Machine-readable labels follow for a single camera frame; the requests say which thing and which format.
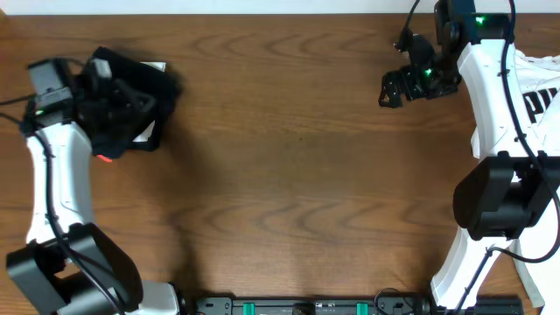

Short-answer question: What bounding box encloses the white printed t-shirt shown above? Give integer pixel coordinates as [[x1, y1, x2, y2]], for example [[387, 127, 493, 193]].
[[470, 48, 560, 309]]

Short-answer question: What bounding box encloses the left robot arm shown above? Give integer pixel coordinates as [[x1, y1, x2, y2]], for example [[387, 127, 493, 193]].
[[6, 51, 183, 314]]

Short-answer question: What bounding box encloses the black pants red waistband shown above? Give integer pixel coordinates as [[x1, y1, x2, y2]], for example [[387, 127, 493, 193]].
[[89, 47, 181, 159]]

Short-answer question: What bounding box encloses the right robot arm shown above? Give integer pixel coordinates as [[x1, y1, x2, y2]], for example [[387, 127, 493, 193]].
[[379, 0, 559, 314]]

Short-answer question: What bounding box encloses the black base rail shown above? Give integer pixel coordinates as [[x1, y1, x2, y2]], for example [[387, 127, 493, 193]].
[[194, 296, 525, 315]]

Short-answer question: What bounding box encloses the folded black garment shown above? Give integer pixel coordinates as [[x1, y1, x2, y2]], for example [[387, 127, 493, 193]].
[[127, 119, 166, 151]]

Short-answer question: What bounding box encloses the folded white cloth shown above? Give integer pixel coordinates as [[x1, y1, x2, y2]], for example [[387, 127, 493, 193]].
[[133, 61, 166, 144]]

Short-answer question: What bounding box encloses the right black cable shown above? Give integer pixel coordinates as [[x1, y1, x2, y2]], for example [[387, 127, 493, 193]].
[[393, 0, 560, 315]]

